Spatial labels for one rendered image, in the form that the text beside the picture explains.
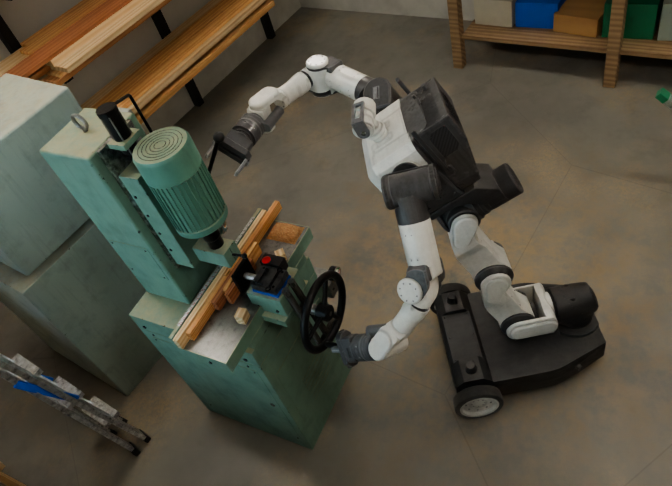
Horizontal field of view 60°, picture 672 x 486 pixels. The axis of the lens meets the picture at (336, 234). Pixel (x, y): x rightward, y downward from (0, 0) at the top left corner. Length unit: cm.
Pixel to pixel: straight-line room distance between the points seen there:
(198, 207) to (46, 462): 186
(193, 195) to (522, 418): 163
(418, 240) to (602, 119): 247
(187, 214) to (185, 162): 18
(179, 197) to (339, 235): 174
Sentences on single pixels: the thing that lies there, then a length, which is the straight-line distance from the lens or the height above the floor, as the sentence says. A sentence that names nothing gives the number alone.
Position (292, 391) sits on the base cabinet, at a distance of 235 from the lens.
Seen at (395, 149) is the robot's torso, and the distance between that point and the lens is 167.
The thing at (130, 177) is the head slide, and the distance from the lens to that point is 185.
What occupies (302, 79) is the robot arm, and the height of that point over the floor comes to 136.
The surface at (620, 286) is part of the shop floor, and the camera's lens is 304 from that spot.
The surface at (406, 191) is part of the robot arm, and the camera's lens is 156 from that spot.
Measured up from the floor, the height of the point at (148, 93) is 61.
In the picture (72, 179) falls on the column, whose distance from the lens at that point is 199.
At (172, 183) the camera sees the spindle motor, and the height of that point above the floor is 143.
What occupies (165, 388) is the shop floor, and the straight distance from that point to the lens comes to 315.
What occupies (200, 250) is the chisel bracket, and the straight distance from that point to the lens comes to 203.
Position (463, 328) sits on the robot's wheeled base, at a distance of 264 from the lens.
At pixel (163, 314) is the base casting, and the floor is 80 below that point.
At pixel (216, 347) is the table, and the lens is 197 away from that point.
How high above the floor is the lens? 240
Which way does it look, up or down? 45 degrees down
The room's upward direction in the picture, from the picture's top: 19 degrees counter-clockwise
